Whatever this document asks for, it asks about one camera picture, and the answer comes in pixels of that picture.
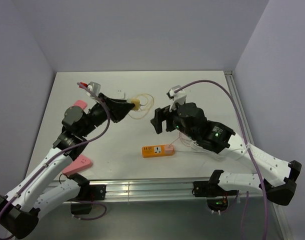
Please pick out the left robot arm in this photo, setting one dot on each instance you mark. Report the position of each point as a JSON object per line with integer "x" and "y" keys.
{"x": 23, "y": 207}

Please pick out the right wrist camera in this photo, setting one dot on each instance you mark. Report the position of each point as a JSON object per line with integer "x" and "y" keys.
{"x": 177, "y": 97}

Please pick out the orange power strip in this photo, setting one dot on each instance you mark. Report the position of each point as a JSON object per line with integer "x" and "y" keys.
{"x": 154, "y": 151}

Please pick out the aluminium rail frame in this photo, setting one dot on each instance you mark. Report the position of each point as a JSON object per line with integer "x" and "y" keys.
{"x": 115, "y": 149}

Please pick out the pink plug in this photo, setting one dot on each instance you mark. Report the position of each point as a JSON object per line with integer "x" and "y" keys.
{"x": 168, "y": 149}

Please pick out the white square charger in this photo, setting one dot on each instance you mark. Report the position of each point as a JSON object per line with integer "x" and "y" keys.
{"x": 120, "y": 95}

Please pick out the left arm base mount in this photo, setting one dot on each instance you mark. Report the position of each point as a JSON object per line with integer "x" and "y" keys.
{"x": 92, "y": 192}

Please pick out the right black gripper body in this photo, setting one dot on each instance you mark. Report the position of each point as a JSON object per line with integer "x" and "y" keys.
{"x": 188, "y": 131}

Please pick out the yellow plug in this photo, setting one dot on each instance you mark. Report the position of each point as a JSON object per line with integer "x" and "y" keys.
{"x": 135, "y": 102}

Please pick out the pink triangular power strip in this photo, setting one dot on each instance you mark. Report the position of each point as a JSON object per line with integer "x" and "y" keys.
{"x": 81, "y": 163}

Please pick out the pink square charger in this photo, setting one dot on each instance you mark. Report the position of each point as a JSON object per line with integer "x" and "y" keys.
{"x": 81, "y": 104}

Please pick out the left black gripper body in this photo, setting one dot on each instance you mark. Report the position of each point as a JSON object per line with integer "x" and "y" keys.
{"x": 99, "y": 114}

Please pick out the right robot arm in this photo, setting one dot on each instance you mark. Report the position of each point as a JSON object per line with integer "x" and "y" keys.
{"x": 273, "y": 177}

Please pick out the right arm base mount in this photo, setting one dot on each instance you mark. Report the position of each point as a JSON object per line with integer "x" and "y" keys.
{"x": 218, "y": 200}

